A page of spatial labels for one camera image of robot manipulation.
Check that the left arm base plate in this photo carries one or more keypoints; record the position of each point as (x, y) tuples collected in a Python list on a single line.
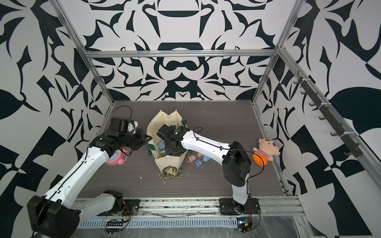
[(128, 206)]

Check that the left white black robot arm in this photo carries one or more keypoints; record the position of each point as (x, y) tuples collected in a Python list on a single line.
[(55, 214)]

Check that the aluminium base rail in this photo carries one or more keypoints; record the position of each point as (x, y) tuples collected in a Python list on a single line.
[(208, 206)]

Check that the light blue hourglass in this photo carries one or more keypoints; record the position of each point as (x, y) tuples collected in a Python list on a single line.
[(161, 145)]

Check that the pink-faced plush doll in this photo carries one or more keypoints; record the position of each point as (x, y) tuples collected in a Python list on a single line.
[(265, 152)]

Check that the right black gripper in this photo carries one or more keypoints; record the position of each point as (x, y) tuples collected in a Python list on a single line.
[(167, 151)]

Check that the cream canvas tote bag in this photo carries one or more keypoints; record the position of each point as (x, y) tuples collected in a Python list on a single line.
[(170, 166)]

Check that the blue hourglass centre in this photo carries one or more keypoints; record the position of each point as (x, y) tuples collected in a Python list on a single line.
[(206, 158)]

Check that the black wall hook rack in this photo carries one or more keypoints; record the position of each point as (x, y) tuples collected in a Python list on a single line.
[(331, 115)]

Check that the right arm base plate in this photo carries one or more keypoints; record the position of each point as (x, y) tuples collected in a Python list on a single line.
[(230, 207)]

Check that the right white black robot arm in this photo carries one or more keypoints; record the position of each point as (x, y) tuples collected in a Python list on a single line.
[(234, 160)]

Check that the pink alarm clock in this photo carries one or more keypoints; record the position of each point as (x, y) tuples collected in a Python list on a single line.
[(118, 158)]

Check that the blue hourglass front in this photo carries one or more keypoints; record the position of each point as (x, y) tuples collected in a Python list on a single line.
[(198, 164)]

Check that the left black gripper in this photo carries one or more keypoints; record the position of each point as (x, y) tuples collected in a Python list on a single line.
[(142, 136)]

